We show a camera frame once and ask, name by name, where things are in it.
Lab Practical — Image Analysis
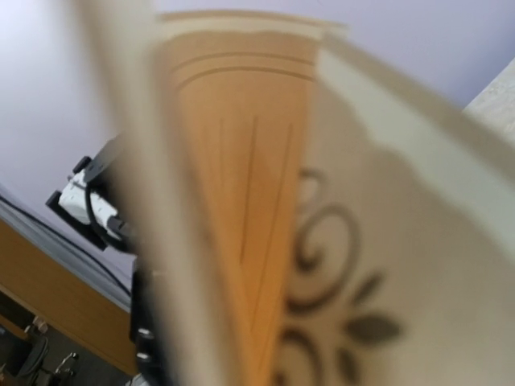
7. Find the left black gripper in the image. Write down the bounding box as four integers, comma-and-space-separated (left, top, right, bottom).
129, 265, 169, 385

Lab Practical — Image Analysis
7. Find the ornate bordered letter sheet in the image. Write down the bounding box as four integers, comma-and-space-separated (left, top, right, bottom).
159, 10, 514, 385

